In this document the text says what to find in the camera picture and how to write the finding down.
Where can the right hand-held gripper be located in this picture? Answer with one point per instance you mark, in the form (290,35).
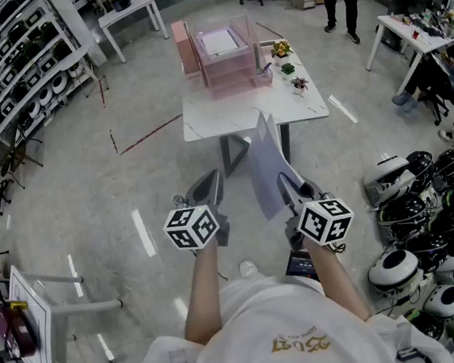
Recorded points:
(325,220)

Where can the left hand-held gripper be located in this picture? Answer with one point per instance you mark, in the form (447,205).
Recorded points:
(191,227)

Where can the purple notebook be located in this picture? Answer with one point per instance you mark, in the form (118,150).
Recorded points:
(266,164)

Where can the pink document tray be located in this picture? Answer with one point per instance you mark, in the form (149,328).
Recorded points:
(227,75)

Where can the person's right forearm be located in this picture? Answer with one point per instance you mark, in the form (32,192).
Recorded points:
(332,278)

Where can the person's left forearm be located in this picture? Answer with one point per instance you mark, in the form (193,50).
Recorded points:
(201,293)

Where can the black screen device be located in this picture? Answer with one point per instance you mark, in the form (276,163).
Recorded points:
(299,264)

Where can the person's leg with white shoe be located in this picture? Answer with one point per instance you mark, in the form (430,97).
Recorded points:
(248,267)

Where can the pile of black white helmets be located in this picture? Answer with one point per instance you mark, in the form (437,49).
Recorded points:
(401,213)

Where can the pink leaf potted plant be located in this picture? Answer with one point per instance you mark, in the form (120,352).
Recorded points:
(299,85)

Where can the green succulent potted plant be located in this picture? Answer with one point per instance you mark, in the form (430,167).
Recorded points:
(287,70)

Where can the person's white shirt torso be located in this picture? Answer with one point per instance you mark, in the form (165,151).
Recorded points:
(288,324)

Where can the blue pen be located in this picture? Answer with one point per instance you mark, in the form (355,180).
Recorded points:
(266,66)

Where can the pink file box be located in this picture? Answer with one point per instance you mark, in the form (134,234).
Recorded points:
(186,55)

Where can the orange flower potted plant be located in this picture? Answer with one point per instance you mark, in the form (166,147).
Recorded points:
(281,50)

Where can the white paper sheets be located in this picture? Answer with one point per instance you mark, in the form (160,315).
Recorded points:
(218,42)

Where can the white office desk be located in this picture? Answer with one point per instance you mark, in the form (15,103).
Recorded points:
(397,29)

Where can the rows of shelved headsets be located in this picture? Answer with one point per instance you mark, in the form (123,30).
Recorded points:
(44,95)

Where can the white oval side table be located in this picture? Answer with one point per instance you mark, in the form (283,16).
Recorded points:
(74,55)

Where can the white rectangular table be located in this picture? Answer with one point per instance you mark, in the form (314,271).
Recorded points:
(126,9)

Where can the black swivel chair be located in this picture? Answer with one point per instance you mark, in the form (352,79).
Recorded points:
(5,161)

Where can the dark bag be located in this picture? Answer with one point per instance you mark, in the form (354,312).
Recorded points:
(121,2)

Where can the white tilted work table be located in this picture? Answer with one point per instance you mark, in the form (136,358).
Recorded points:
(29,305)

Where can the cluttered desk items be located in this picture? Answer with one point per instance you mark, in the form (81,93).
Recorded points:
(432,21)

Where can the maroon device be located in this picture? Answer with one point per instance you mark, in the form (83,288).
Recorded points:
(18,330)

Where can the black table leg frame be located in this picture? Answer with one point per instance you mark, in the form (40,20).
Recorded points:
(227,152)

